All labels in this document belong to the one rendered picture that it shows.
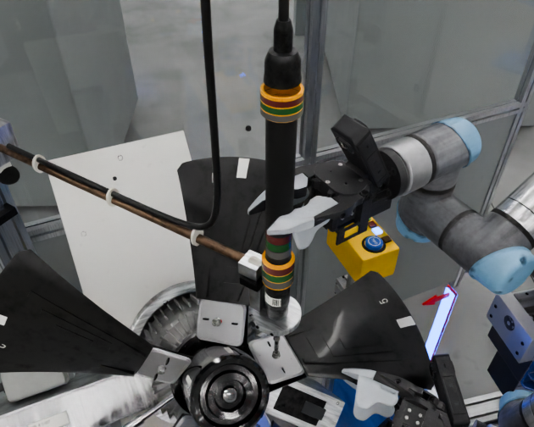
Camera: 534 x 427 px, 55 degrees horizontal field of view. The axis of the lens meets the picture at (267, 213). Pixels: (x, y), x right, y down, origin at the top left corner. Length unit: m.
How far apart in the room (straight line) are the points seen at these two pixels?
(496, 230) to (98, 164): 0.68
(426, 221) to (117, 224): 0.55
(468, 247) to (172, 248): 0.54
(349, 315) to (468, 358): 1.54
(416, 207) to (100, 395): 0.59
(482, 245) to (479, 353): 1.71
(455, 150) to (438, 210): 0.09
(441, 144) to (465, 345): 1.78
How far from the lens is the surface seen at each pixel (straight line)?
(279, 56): 0.49
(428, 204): 0.80
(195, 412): 0.77
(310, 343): 0.86
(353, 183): 0.64
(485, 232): 0.76
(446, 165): 0.75
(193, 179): 0.84
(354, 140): 0.59
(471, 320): 2.55
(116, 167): 1.00
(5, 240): 1.27
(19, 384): 0.96
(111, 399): 0.93
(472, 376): 2.37
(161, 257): 1.01
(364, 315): 0.92
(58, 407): 0.93
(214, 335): 0.82
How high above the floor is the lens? 1.90
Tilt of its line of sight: 42 degrees down
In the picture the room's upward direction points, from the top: straight up
